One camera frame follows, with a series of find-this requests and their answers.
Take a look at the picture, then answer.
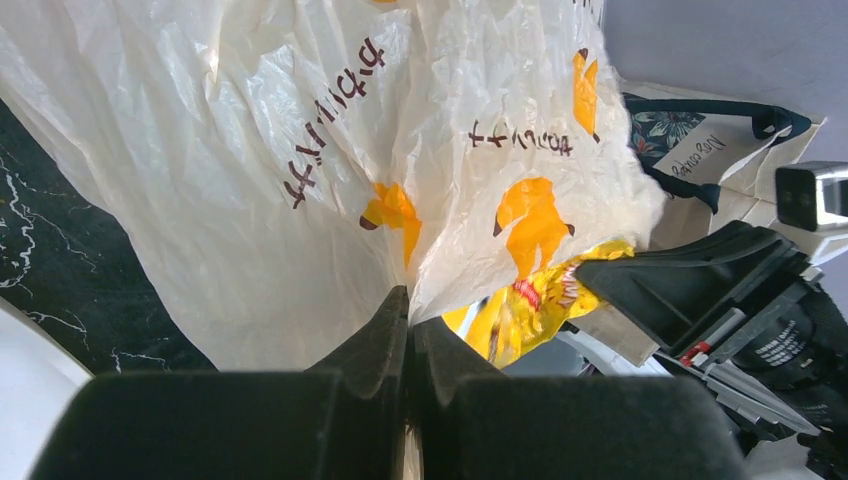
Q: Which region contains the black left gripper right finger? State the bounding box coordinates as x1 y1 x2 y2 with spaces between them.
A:
410 320 745 479

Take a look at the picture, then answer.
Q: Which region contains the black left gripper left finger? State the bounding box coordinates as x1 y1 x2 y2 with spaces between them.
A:
31 286 409 479

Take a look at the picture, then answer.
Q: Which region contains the yellow snack packet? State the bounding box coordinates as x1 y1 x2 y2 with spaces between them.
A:
442 240 634 369

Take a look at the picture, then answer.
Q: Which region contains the banana print plastic bag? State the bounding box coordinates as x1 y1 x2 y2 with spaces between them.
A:
1 1 665 370

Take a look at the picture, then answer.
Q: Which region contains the white plastic basin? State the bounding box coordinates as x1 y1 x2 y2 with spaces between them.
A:
1 300 92 479

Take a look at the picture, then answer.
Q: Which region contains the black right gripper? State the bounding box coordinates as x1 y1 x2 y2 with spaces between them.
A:
575 220 847 479

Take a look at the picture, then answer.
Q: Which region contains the beige canvas tote bag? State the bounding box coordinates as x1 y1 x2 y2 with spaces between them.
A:
620 80 826 250

